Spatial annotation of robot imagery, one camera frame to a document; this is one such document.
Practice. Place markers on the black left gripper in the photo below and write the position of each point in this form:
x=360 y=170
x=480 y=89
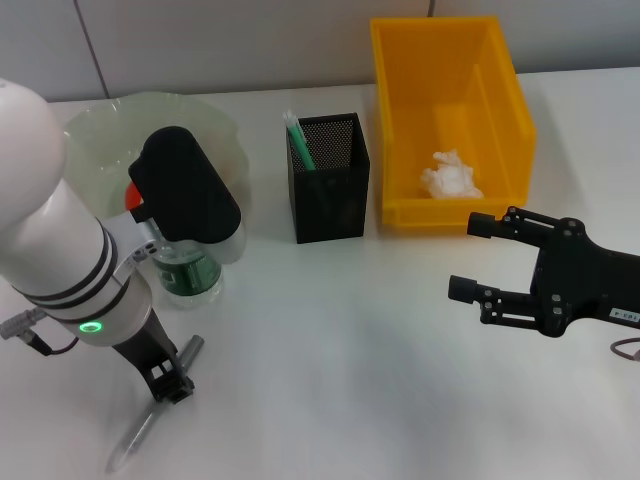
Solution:
x=150 y=345

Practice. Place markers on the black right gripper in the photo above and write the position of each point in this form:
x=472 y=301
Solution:
x=590 y=285

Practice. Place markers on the silver clear pen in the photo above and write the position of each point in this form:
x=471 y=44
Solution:
x=135 y=435

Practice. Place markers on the clear water bottle green label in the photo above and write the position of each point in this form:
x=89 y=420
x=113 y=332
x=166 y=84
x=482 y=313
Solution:
x=190 y=280

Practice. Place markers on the white paper ball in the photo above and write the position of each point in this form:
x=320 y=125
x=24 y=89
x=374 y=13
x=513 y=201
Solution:
x=450 y=177

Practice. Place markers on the red-orange toy orange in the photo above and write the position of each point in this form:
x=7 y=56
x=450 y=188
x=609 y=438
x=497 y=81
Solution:
x=132 y=197

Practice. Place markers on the mint green utility knife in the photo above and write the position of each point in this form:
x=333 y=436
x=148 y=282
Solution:
x=302 y=142

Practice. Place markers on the black mesh pen holder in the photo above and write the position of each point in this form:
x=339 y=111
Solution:
x=330 y=210

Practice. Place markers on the pale green glass fruit plate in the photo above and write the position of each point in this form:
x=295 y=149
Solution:
x=100 y=140

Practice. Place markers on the yellow plastic bin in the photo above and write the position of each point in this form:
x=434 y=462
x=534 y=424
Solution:
x=450 y=100

